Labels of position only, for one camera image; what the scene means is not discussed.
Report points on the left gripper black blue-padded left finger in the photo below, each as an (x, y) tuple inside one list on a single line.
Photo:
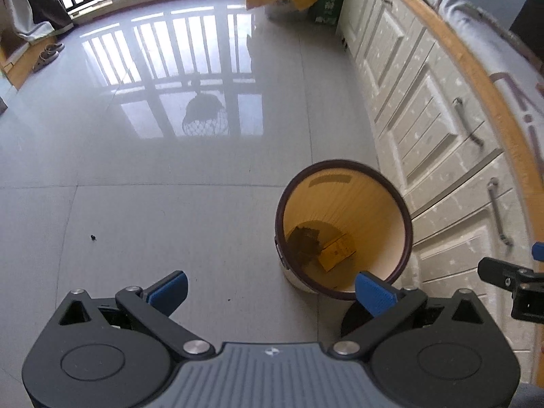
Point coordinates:
[(149, 311)]

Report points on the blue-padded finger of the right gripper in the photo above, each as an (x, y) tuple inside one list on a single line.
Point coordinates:
[(537, 251)]

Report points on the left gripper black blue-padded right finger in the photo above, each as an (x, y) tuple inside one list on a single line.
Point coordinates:
[(391, 309)]

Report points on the yellow cardboard trash piece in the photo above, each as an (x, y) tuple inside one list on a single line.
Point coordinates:
[(336, 251)]

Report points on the round tan trash bin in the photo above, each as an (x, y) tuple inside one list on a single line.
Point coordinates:
[(340, 196)]

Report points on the brown crumpled wrapper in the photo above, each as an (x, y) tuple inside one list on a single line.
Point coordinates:
[(304, 246)]

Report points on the white cabinet with drawers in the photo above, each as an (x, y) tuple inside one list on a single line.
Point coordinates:
[(411, 67)]

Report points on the cartoon print bed sheet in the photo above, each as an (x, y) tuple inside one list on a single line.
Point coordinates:
[(510, 65)]

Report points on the pair of shoes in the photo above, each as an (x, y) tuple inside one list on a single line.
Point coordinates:
[(49, 54)]

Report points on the metal drawer handle lower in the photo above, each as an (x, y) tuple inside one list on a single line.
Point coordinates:
[(492, 188)]

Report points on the metal drawer handle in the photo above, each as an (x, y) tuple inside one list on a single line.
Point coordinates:
[(492, 188), (461, 114)]

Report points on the metal drawer handle upper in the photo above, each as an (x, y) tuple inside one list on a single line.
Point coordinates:
[(461, 114)]

